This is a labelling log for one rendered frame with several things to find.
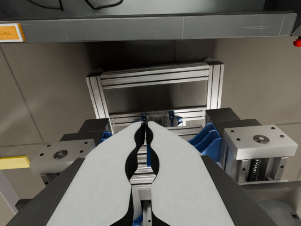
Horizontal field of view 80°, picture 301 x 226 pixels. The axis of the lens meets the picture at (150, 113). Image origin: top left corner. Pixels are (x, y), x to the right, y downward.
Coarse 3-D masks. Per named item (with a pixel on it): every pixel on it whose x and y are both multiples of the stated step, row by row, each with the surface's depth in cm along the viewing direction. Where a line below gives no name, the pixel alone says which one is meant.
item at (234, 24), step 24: (24, 24) 33; (48, 24) 33; (72, 24) 33; (96, 24) 33; (120, 24) 33; (144, 24) 33; (168, 24) 33; (192, 24) 33; (216, 24) 33; (240, 24) 33; (264, 24) 33; (288, 24) 33
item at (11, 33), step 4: (20, 24) 33; (0, 28) 32; (4, 28) 32; (8, 28) 32; (12, 28) 32; (20, 28) 33; (0, 32) 33; (4, 32) 33; (8, 32) 33; (12, 32) 33; (16, 32) 33; (0, 36) 33; (4, 36) 33; (8, 36) 33; (12, 36) 33; (16, 36) 33; (24, 36) 34; (24, 40) 34
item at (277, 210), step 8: (264, 200) 43; (272, 200) 42; (264, 208) 41; (272, 208) 41; (280, 208) 41; (288, 208) 41; (272, 216) 40; (280, 216) 40; (288, 216) 40; (296, 216) 41; (280, 224) 38; (288, 224) 38; (296, 224) 39
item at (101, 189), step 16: (128, 128) 11; (144, 128) 12; (112, 144) 10; (128, 144) 10; (96, 160) 9; (112, 160) 9; (128, 160) 9; (80, 176) 8; (96, 176) 8; (112, 176) 8; (128, 176) 9; (80, 192) 7; (96, 192) 7; (112, 192) 7; (128, 192) 7; (64, 208) 6; (80, 208) 6; (96, 208) 6; (112, 208) 6; (128, 208) 6; (48, 224) 6; (64, 224) 6; (80, 224) 6; (96, 224) 6; (112, 224) 6; (128, 224) 7
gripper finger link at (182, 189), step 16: (160, 128) 11; (160, 144) 10; (176, 144) 10; (160, 160) 9; (176, 160) 9; (192, 160) 8; (160, 176) 8; (176, 176) 8; (192, 176) 8; (208, 176) 8; (160, 192) 7; (176, 192) 7; (192, 192) 7; (208, 192) 7; (160, 208) 6; (176, 208) 6; (192, 208) 6; (208, 208) 6; (224, 208) 6; (160, 224) 6; (176, 224) 6; (192, 224) 6; (208, 224) 6; (224, 224) 6
